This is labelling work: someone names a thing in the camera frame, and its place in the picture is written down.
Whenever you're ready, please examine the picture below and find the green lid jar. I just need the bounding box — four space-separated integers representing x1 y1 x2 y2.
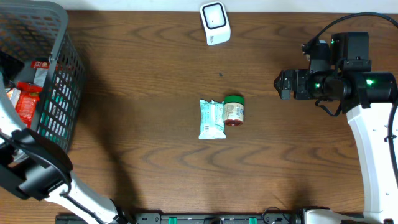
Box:
223 95 244 126

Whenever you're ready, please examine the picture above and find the light green snack packet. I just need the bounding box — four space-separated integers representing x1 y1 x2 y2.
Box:
198 100 226 139

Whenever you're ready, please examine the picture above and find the red snack bag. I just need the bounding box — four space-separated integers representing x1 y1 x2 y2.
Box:
7 82 42 128

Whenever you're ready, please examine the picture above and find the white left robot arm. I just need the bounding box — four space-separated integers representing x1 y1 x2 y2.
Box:
1 53 134 223

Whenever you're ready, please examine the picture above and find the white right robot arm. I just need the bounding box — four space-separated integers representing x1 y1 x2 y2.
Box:
274 70 397 223

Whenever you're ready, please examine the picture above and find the white barcode scanner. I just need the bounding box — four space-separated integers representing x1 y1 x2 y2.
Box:
200 1 231 45

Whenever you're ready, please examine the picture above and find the red white packet in basket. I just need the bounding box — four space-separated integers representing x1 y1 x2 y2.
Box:
30 60 50 87

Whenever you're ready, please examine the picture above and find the grey plastic mesh basket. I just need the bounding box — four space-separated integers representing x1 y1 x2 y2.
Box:
1 1 86 151

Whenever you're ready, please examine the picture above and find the black mounting rail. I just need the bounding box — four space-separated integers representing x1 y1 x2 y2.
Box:
55 212 299 224

